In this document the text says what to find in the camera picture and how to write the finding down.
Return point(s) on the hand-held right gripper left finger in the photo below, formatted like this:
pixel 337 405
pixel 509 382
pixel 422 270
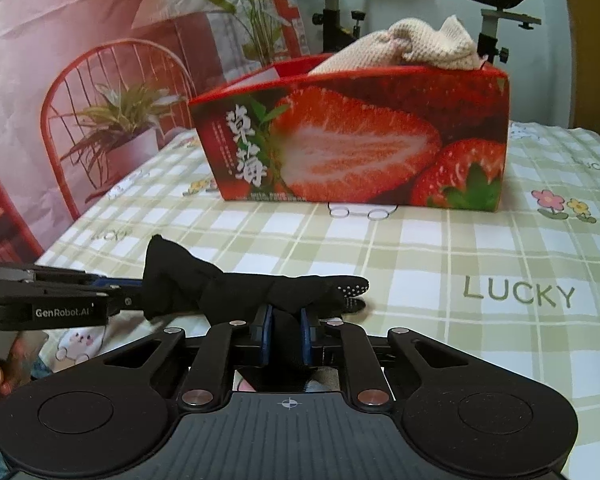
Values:
pixel 264 337

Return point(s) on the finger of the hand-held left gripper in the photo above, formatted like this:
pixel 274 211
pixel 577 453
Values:
pixel 70 279
pixel 125 304

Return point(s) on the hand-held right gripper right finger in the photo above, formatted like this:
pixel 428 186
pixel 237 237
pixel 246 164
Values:
pixel 307 337

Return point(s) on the black sock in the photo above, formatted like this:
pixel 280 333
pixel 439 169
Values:
pixel 230 285

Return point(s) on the red strawberry print cardboard box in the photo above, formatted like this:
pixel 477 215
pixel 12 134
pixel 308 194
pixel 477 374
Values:
pixel 355 140

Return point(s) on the cream knitted cloth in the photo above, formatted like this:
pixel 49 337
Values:
pixel 405 45

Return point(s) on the green checked rabbit print tablecloth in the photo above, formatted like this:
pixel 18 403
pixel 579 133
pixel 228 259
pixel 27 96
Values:
pixel 480 260

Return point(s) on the printed backdrop cloth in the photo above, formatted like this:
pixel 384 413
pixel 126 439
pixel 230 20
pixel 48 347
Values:
pixel 80 60

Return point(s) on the black exercise bike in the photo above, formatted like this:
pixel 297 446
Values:
pixel 335 5

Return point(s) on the wooden door panel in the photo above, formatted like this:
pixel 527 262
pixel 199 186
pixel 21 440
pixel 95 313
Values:
pixel 597 35

